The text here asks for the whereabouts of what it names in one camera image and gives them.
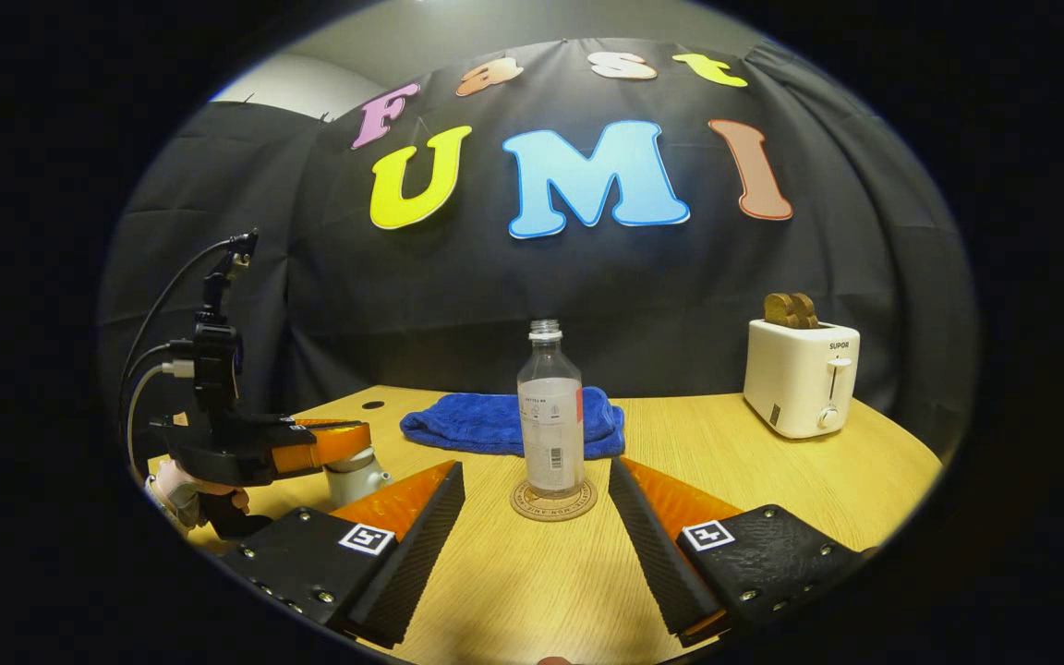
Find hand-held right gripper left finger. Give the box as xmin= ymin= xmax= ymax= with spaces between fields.
xmin=218 ymin=459 xmax=466 ymax=650

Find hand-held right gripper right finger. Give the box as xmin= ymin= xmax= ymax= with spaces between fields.
xmin=607 ymin=454 xmax=867 ymax=648

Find round wooden coaster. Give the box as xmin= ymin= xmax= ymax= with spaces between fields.
xmin=510 ymin=477 xmax=599 ymax=523

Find clear plastic water bottle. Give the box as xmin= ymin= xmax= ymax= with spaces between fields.
xmin=516 ymin=320 xmax=586 ymax=500

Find blue towel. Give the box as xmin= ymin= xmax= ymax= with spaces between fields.
xmin=400 ymin=386 xmax=626 ymax=461

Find white toaster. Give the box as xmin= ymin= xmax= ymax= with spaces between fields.
xmin=744 ymin=319 xmax=862 ymax=440

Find white cable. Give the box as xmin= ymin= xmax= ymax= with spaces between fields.
xmin=126 ymin=362 xmax=196 ymax=463

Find black cable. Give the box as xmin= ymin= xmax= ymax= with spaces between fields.
xmin=123 ymin=340 xmax=199 ymax=417
xmin=121 ymin=236 xmax=251 ymax=407

